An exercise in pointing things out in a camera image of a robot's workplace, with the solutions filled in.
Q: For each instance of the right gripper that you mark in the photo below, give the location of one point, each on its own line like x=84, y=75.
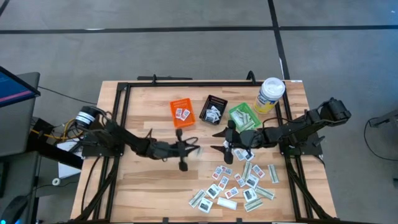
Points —
x=229, y=160

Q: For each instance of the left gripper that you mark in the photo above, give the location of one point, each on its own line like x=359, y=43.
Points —
x=183, y=167

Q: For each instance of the green plastic basket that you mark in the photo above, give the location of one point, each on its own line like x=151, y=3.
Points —
x=232, y=111

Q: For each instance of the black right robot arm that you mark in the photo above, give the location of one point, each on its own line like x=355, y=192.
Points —
x=295, y=127

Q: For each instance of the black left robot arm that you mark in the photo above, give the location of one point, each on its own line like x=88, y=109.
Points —
x=124, y=137

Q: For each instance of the black plastic basket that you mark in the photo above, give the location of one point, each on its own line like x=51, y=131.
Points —
x=205, y=119

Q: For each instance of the orange plastic basket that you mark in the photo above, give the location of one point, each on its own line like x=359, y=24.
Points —
x=182, y=102

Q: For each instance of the plain white flat packet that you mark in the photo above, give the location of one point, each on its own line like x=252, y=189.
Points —
x=226, y=203

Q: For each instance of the yellow Lysol wipes canister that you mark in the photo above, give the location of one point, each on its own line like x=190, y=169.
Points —
x=270, y=93

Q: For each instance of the white paper sheet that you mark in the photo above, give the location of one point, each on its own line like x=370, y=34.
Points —
x=66, y=171

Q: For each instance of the white tape roll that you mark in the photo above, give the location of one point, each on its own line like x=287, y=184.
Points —
x=53, y=181

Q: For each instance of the black side desk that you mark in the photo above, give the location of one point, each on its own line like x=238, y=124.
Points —
x=46, y=152

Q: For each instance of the grey stand leg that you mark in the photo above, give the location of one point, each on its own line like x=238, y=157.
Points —
x=385, y=119

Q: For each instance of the computer monitor blue screen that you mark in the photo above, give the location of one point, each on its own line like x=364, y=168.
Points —
x=12, y=90

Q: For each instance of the black computer mouse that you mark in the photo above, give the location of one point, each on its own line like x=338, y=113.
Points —
x=12, y=210

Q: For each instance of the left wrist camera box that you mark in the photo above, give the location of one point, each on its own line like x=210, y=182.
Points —
x=168, y=149

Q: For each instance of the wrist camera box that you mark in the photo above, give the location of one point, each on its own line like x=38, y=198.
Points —
x=248, y=138
x=168, y=149

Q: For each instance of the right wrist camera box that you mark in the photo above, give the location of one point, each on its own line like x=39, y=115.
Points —
x=248, y=138

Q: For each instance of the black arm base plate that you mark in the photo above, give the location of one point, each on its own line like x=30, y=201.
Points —
x=311, y=146
x=93, y=151

